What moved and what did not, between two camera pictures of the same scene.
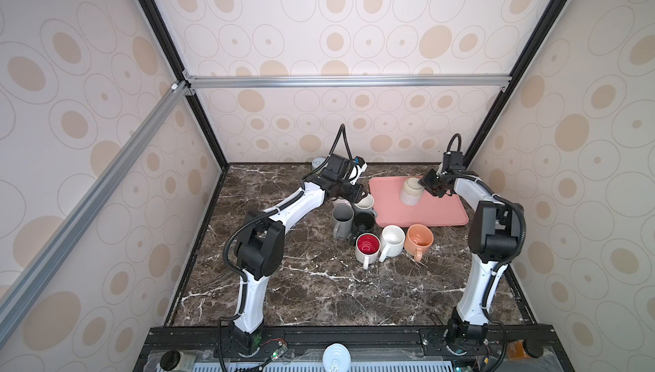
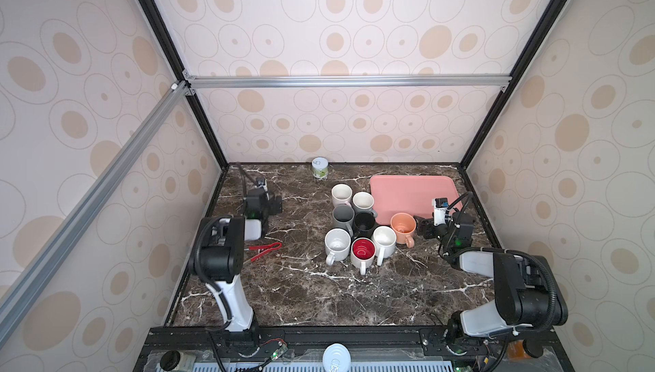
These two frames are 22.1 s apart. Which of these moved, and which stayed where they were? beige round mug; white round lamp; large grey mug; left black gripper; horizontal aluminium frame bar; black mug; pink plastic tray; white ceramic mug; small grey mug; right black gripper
Moved: right black gripper; white ceramic mug; left black gripper; beige round mug
Stayed: horizontal aluminium frame bar; white round lamp; small grey mug; pink plastic tray; black mug; large grey mug
